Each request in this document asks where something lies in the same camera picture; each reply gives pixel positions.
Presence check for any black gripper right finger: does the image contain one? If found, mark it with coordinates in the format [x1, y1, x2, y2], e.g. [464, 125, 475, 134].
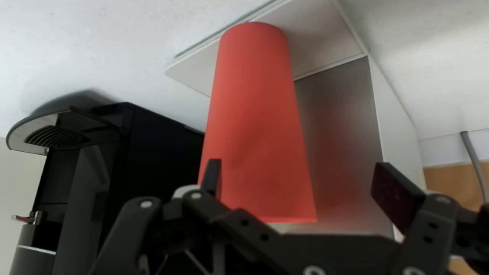
[369, 160, 489, 275]

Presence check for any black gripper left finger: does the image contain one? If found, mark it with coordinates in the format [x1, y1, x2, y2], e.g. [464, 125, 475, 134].
[87, 157, 241, 275]

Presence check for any pink plastic cup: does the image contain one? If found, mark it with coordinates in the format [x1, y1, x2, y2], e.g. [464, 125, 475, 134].
[195, 20, 319, 224]

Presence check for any black countertop appliance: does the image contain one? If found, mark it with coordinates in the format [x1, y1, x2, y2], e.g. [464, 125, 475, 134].
[4, 101, 206, 275]

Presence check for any white silver water dispenser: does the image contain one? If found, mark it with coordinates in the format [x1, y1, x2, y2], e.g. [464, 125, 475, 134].
[163, 0, 427, 237]

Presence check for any grey cable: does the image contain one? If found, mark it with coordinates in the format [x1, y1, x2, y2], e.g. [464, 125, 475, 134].
[458, 130, 489, 206]

